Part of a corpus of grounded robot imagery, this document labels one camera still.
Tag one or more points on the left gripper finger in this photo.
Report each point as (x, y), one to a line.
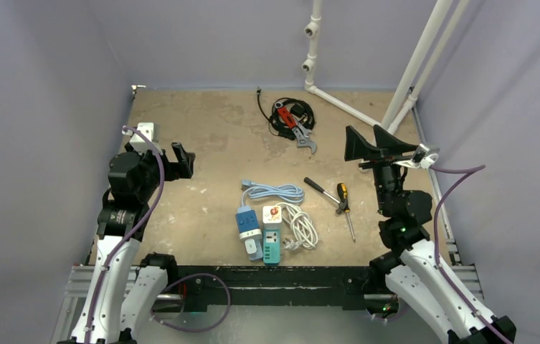
(185, 162)
(177, 149)

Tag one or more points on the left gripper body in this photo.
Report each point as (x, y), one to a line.
(171, 170)

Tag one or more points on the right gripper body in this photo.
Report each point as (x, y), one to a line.
(383, 160)

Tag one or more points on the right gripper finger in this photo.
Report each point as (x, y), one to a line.
(356, 146)
(391, 145)

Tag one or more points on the blue power strip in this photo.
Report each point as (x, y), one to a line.
(249, 228)

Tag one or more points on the white plug adapter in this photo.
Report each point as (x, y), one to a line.
(272, 215)

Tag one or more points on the white charger plug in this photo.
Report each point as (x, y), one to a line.
(252, 246)

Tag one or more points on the teal power strip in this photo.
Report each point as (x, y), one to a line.
(271, 247)

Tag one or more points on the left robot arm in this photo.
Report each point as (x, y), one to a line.
(112, 313)

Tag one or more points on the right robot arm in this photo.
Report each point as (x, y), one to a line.
(413, 269)

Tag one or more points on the yellow black screwdriver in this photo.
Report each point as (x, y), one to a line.
(344, 199)

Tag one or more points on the red adjustable wrench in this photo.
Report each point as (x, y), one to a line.
(302, 134)

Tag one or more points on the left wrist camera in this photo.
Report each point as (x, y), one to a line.
(148, 131)

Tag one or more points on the white pvc pipe frame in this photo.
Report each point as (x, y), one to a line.
(390, 45)

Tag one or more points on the black handle hammer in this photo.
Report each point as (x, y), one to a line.
(318, 188)

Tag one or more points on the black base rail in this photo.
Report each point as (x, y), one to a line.
(349, 288)

